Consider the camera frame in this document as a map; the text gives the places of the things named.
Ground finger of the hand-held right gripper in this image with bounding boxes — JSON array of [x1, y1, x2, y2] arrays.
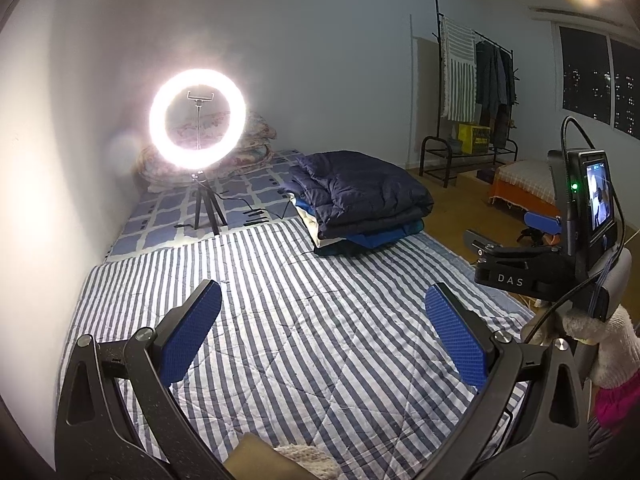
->
[[464, 228, 566, 261], [523, 211, 565, 236]]

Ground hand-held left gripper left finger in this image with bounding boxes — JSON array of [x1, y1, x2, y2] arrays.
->
[[54, 279, 223, 480]]

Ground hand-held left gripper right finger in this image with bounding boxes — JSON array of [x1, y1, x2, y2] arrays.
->
[[424, 281, 592, 480]]

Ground dark navy duvet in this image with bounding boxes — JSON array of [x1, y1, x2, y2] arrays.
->
[[277, 150, 435, 240]]

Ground person's right forearm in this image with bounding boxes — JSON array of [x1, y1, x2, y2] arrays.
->
[[591, 377, 640, 432]]

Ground black clothes rack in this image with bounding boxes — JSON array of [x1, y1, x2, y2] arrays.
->
[[418, 0, 522, 190]]

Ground dark hanging clothes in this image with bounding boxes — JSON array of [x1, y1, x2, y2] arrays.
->
[[474, 39, 519, 122]]

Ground person's right hand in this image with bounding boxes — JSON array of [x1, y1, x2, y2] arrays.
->
[[561, 304, 640, 392]]

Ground small bed with orange skirt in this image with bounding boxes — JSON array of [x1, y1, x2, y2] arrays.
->
[[488, 158, 562, 218]]

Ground yellow box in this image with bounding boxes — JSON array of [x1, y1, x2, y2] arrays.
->
[[457, 122, 494, 156]]

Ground blue and white jacket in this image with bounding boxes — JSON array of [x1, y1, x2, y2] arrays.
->
[[294, 199, 427, 252]]

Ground striped blanket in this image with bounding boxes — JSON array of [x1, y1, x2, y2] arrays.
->
[[57, 219, 537, 480]]

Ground blue checkered bed sheet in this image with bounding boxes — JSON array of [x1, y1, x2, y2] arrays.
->
[[106, 148, 307, 262]]

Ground black tripod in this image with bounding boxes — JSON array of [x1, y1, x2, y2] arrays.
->
[[189, 170, 229, 237]]

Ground window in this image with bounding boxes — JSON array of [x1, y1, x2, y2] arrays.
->
[[557, 24, 640, 140]]

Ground tan cloth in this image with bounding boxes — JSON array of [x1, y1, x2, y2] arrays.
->
[[222, 432, 307, 480]]

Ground striped hanging towel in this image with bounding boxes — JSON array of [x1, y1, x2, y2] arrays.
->
[[439, 15, 479, 123]]

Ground cream knit cloth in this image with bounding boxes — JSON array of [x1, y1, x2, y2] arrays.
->
[[274, 443, 345, 480]]

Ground folded floral quilts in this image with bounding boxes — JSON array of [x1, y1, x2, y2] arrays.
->
[[134, 109, 279, 194]]

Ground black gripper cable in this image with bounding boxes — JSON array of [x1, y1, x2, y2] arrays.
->
[[520, 115, 628, 347]]

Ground black power cable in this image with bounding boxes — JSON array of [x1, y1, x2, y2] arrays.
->
[[175, 194, 297, 228]]

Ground white curtain rail box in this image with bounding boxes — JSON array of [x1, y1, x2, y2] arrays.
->
[[528, 5, 628, 30]]

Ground ring light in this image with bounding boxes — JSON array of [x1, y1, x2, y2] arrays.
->
[[148, 67, 248, 172]]

